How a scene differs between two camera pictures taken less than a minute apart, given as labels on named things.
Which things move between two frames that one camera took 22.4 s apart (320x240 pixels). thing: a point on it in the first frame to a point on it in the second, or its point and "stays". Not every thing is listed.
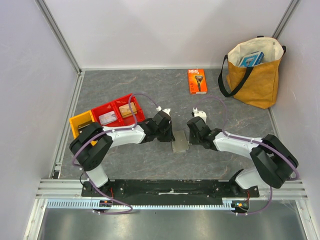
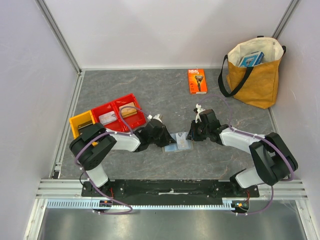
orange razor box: [197, 81] stays
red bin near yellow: [114, 107] stays
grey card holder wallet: [180, 144] to [173, 147]
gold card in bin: [125, 111] stays
